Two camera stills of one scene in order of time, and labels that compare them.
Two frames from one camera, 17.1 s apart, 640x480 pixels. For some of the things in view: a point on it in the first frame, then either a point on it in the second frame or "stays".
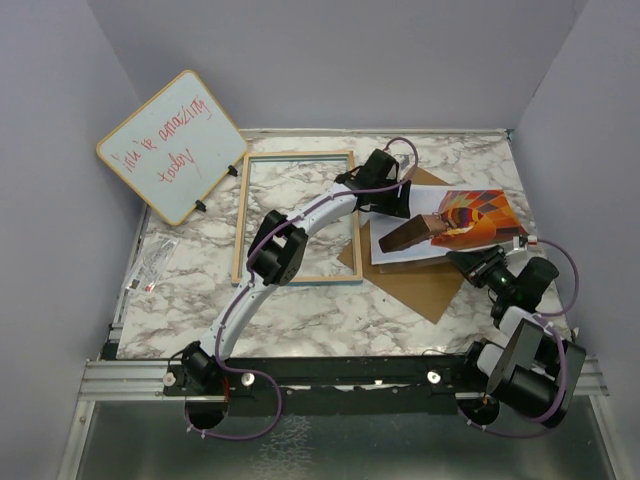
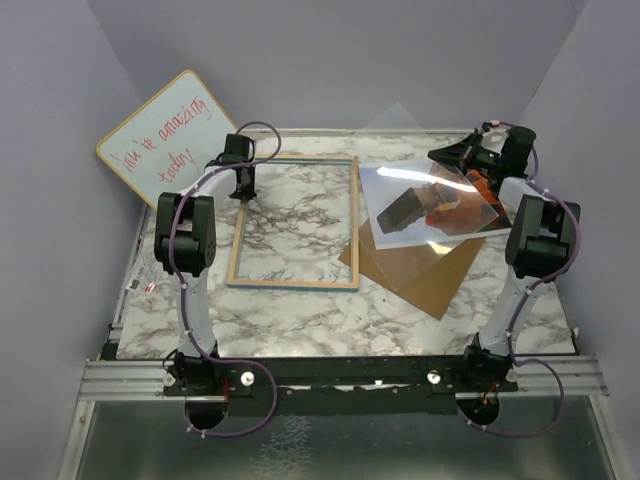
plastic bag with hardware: [146, 274] stays
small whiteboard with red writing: [176, 148] stays
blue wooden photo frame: [291, 182] stays
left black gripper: [394, 206] -> [249, 193]
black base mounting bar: [334, 385] stays
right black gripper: [476, 265] -> [460, 155]
